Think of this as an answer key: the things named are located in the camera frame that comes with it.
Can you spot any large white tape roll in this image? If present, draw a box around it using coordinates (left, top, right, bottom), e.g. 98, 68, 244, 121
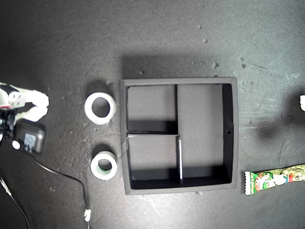
84, 92, 117, 125

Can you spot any thin black cable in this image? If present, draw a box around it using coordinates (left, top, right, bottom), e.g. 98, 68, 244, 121
0, 177, 31, 229

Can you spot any green printed snack bar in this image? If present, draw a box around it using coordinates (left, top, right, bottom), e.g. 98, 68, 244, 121
244, 163, 305, 196

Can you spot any black tray with wells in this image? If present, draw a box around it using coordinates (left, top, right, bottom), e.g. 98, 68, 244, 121
120, 76, 240, 196

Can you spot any small white tape roll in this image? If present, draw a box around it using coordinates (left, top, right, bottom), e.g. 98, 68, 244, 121
90, 150, 118, 181

